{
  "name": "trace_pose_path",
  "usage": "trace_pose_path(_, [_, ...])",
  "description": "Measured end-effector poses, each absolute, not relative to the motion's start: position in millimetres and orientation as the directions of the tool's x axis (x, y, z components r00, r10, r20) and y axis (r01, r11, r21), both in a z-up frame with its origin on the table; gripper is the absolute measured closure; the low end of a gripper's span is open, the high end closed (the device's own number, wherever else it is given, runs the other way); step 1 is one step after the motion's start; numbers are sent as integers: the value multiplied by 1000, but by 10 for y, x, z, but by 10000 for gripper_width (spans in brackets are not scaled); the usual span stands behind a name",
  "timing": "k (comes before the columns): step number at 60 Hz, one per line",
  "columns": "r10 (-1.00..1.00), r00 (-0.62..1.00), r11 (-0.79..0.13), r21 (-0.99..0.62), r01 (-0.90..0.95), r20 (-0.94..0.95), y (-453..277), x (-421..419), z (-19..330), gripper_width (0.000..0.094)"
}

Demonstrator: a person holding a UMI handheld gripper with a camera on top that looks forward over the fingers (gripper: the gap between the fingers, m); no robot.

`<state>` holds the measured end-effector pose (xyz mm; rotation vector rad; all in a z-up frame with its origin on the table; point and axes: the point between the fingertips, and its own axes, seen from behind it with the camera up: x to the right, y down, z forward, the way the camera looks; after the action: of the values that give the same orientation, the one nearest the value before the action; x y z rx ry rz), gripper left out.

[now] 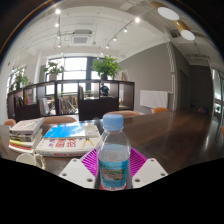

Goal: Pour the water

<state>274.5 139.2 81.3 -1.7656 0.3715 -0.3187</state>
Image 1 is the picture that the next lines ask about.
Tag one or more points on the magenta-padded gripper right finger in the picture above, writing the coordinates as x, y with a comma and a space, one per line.
148, 173

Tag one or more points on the dark grey book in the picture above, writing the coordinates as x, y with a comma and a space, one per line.
25, 135

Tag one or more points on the small white-potted plant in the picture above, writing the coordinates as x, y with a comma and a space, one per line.
53, 70

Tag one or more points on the low dark shelf unit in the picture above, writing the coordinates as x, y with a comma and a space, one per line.
96, 108

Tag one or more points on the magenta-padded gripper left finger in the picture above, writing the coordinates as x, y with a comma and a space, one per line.
76, 173

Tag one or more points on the person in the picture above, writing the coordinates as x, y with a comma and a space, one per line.
104, 89

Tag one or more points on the orange-brown chairs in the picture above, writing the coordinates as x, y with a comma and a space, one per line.
60, 119

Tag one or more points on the thick white red-print book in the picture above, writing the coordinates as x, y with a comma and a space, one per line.
63, 146

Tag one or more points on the track spotlights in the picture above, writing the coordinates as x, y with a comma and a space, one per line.
137, 20

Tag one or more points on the blue-covered book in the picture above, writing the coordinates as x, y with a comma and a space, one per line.
65, 130

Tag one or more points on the white board panel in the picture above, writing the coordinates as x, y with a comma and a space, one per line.
153, 99

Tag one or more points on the bushy potted plant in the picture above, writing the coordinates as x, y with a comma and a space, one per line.
20, 79

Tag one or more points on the white-covered book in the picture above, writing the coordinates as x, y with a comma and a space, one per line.
26, 124

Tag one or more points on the ceiling air conditioner cassette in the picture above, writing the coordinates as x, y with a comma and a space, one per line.
81, 37

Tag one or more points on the round white ceiling lamps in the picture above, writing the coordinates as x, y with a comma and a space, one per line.
168, 13

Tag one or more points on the clear blue-capped water bottle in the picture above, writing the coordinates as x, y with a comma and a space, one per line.
113, 160

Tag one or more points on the yellow-spined book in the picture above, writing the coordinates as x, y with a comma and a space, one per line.
23, 142

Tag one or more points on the white red-edged book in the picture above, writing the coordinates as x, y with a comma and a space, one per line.
21, 148

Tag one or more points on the large dark-potted plant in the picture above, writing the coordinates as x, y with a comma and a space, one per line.
106, 66

